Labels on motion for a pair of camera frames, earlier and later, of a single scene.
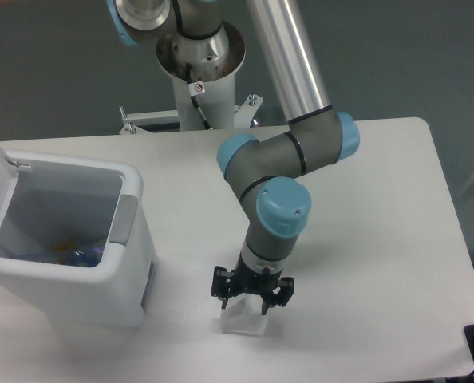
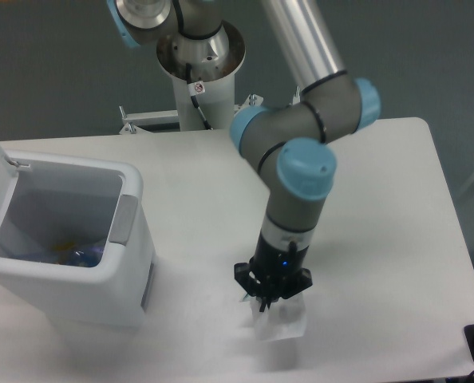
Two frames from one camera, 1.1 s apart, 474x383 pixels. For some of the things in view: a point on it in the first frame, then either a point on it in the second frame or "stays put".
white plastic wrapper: [243, 315] → [285, 318]
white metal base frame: [134, 123] stays put
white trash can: [80, 230] stays put
